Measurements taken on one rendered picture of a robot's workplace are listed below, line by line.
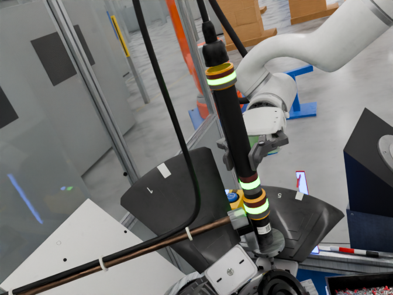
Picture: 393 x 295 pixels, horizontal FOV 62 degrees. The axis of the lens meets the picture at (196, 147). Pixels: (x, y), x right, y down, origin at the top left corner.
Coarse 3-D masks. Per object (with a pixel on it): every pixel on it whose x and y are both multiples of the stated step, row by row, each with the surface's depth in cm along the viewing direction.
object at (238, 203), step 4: (228, 192) 116; (240, 192) 113; (240, 196) 111; (236, 200) 110; (240, 200) 110; (232, 204) 109; (236, 204) 108; (240, 204) 110; (232, 208) 108; (244, 208) 113
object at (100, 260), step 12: (132, 0) 43; (204, 12) 45; (144, 24) 44; (144, 36) 45; (156, 60) 46; (156, 72) 47; (168, 96) 49; (168, 108) 49; (180, 132) 51; (180, 144) 52; (192, 168) 54; (192, 180) 55; (192, 216) 58; (180, 228) 59; (156, 240) 59; (120, 252) 59; (84, 264) 59; (96, 264) 59; (60, 276) 58; (12, 288) 59; (24, 288) 58
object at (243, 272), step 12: (228, 252) 63; (240, 252) 62; (216, 264) 63; (228, 264) 63; (240, 264) 62; (252, 264) 61; (216, 276) 63; (228, 276) 62; (240, 276) 62; (252, 276) 61; (216, 288) 62; (228, 288) 62
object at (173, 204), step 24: (168, 168) 70; (216, 168) 70; (144, 192) 68; (168, 192) 68; (192, 192) 67; (216, 192) 67; (144, 216) 66; (168, 216) 66; (216, 216) 65; (192, 240) 64; (216, 240) 64; (240, 240) 63; (192, 264) 64
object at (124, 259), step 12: (228, 216) 60; (204, 228) 60; (168, 240) 59; (180, 240) 60; (132, 252) 59; (144, 252) 59; (108, 264) 59; (72, 276) 59; (84, 276) 59; (36, 288) 59; (48, 288) 59
